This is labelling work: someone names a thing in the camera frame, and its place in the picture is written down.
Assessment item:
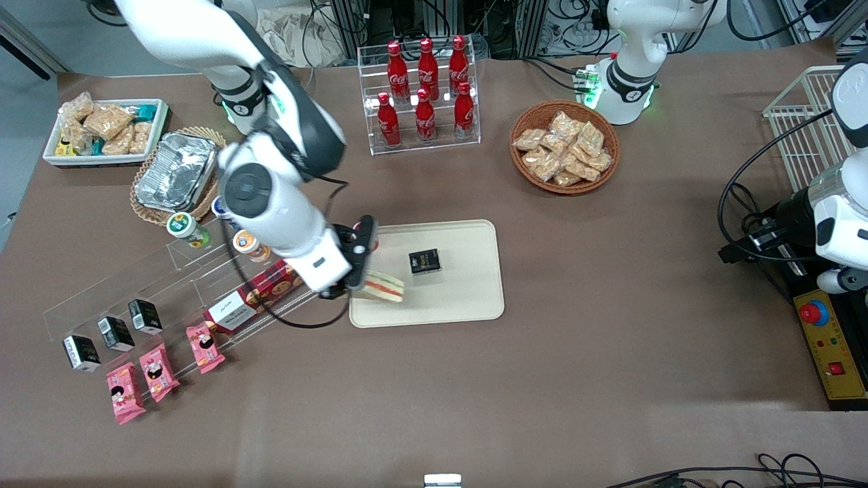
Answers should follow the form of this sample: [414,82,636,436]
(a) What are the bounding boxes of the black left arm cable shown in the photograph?
[717,107,836,266]

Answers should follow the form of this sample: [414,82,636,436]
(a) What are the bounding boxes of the brown round wicker basket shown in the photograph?
[510,100,620,196]

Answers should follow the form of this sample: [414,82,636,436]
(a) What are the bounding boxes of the crumpled beige paper bag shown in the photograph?
[256,8,348,69]

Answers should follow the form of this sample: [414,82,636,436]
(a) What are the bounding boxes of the small orange-capped bottle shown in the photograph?
[233,229,272,264]

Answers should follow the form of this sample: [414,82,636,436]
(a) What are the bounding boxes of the triangle sandwich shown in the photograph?
[353,269,407,304]

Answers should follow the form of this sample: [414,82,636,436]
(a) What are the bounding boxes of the light oval wicker basket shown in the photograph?
[130,126,231,226]

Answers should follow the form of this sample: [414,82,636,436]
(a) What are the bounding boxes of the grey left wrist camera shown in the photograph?
[816,267,868,296]

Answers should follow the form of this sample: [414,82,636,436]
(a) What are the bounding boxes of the clear acrylic bottle rack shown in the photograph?
[357,41,481,157]

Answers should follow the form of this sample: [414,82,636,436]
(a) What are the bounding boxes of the red cola bottle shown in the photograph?
[377,92,401,148]
[454,81,476,140]
[418,37,439,101]
[387,41,410,104]
[415,88,437,144]
[449,35,470,96]

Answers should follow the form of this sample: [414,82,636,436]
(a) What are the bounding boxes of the black floor cables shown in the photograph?
[606,452,868,488]

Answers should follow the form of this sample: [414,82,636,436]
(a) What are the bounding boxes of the pink snack pack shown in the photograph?
[138,342,181,405]
[106,362,147,426]
[186,322,226,375]

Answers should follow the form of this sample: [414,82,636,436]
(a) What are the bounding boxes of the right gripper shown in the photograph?
[281,215,380,301]

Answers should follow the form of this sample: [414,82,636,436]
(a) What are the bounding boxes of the white wire basket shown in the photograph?
[762,65,856,195]

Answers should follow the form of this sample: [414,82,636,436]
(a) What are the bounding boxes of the beige plastic serving tray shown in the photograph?
[349,219,506,329]

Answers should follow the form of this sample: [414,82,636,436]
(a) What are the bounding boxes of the white rectangular plastic bin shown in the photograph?
[42,98,171,168]

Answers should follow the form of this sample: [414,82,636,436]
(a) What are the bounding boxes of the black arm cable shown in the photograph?
[220,139,351,330]
[717,107,836,266]

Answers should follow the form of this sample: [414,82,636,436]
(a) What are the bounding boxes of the red cookie box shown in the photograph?
[204,260,307,335]

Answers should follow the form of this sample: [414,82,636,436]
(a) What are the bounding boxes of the yellow emergency stop box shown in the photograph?
[793,289,868,401]

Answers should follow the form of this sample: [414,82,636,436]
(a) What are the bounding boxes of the small green-capped bottle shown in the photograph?
[167,211,211,249]

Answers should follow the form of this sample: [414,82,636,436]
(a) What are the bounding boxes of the small black carton box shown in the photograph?
[62,335,102,373]
[408,249,443,276]
[127,299,164,336]
[97,316,136,352]

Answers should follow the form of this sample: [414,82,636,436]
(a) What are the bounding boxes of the clear acrylic stepped shelf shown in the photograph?
[43,224,321,354]

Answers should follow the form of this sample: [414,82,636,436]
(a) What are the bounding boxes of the bagged brown snack pack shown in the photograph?
[83,103,135,141]
[58,91,95,126]
[102,127,134,157]
[129,121,154,155]
[60,122,92,153]

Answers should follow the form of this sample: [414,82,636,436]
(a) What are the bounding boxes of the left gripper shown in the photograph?
[717,190,868,272]

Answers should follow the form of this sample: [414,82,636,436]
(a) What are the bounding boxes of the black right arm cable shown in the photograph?
[220,139,351,330]

